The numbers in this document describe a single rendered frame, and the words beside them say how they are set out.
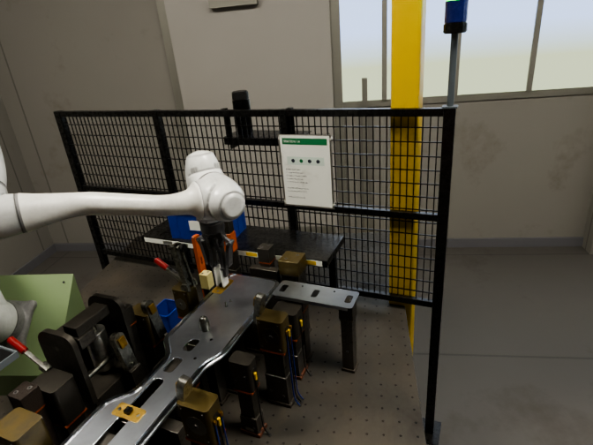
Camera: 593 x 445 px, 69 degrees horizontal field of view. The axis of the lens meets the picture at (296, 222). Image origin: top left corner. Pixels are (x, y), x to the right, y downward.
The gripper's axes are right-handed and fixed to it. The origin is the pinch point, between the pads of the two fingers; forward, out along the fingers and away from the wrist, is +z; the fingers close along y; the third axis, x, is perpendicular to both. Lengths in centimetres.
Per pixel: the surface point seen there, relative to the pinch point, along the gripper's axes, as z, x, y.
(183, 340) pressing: 12.1, -19.4, -3.7
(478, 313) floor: 111, 160, 82
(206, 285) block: 9.8, 6.1, -11.6
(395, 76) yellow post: -54, 58, 45
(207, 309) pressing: 12.1, -3.6, -5.2
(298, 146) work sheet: -29, 54, 7
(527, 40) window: -51, 259, 95
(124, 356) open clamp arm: 8.6, -33.7, -12.4
